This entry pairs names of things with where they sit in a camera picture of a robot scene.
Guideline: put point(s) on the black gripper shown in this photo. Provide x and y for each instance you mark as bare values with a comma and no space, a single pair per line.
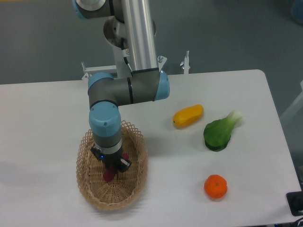
120,165

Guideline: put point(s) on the purple sweet potato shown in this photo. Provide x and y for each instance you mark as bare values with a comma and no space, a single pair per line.
109,173

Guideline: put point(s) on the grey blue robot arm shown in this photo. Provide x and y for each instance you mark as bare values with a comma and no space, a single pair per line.
133,32

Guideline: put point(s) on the woven wicker basket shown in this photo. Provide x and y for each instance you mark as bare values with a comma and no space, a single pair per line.
105,189

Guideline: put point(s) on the yellow mango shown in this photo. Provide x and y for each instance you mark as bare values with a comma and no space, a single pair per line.
188,116

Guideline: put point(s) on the orange tangerine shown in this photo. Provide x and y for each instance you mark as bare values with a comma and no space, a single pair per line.
215,186

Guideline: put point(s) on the green bok choy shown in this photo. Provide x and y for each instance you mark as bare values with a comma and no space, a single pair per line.
218,133

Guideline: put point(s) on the black device at edge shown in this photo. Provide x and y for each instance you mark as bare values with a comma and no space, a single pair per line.
295,202

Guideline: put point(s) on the white table leg right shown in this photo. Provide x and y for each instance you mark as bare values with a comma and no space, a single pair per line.
293,108

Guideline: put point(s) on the blue object top right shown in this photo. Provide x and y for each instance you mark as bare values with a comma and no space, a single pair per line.
297,11

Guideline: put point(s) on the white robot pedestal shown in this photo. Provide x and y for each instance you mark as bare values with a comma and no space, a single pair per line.
122,69

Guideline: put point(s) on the white metal base frame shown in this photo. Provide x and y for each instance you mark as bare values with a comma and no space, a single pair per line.
89,71

